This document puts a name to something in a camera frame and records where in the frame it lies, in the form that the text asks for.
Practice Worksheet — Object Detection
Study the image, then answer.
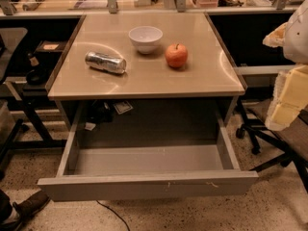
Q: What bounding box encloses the open grey top drawer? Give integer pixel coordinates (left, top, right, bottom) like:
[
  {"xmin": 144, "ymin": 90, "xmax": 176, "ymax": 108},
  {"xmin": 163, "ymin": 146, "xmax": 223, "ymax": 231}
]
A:
[{"xmin": 38, "ymin": 112, "xmax": 258, "ymax": 201}]

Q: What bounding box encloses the brown shoe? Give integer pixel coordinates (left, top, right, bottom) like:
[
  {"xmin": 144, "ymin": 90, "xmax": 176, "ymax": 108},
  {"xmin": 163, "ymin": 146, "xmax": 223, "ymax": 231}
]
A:
[{"xmin": 13, "ymin": 191, "xmax": 50, "ymax": 221}]

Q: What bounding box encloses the black floor cable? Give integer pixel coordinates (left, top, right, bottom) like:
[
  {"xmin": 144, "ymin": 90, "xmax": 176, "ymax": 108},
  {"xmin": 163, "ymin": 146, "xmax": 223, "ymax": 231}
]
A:
[{"xmin": 95, "ymin": 199, "xmax": 132, "ymax": 231}]

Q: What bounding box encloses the black side stand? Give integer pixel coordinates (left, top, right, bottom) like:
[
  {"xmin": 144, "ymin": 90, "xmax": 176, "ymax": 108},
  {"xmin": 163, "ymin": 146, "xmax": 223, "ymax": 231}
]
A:
[{"xmin": 3, "ymin": 38, "xmax": 70, "ymax": 152}]

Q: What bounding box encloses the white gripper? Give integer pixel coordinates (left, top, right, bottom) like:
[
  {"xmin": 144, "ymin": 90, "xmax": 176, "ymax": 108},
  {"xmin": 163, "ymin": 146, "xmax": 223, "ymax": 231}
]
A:
[{"xmin": 263, "ymin": 6, "xmax": 308, "ymax": 131}]

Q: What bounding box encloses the white paper tag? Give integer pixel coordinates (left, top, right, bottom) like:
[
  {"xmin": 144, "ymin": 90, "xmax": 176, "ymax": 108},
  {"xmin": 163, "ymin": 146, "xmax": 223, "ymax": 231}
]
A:
[{"xmin": 114, "ymin": 101, "xmax": 133, "ymax": 115}]

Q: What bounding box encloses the silver redbull can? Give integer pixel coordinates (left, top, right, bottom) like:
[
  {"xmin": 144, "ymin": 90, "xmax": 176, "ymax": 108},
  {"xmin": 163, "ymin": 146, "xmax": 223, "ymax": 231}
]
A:
[{"xmin": 85, "ymin": 51, "xmax": 126, "ymax": 74}]

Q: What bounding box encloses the grey cabinet desk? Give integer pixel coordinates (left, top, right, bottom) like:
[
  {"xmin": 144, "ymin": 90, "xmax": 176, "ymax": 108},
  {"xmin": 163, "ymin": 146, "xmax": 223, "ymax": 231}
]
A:
[{"xmin": 44, "ymin": 12, "xmax": 248, "ymax": 130}]

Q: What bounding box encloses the white ceramic bowl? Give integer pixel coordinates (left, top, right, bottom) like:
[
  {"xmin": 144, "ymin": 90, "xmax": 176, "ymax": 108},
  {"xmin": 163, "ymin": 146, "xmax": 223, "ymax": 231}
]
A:
[{"xmin": 128, "ymin": 26, "xmax": 163, "ymax": 54}]

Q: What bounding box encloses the red apple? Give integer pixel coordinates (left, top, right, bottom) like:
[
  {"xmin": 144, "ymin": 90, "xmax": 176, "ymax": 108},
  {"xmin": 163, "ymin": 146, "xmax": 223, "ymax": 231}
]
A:
[{"xmin": 165, "ymin": 43, "xmax": 188, "ymax": 68}]

